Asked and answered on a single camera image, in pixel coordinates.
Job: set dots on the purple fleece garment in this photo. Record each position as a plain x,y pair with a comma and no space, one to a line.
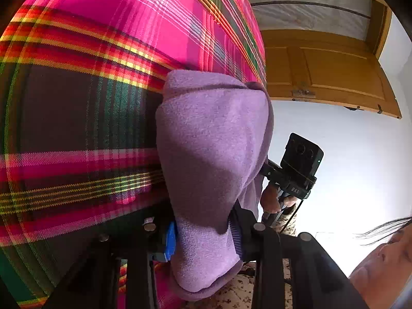
213,134

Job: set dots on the grey door curtain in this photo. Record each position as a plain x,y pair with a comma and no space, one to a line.
342,17

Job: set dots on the pink plaid bed sheet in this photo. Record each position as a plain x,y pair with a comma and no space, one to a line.
80,84

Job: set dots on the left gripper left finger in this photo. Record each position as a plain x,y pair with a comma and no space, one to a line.
93,280

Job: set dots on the person's right hand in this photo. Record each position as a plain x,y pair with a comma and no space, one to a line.
269,200

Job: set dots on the wooden door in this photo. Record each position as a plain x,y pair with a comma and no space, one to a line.
322,67

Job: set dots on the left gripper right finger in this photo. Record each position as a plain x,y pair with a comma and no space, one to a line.
298,263

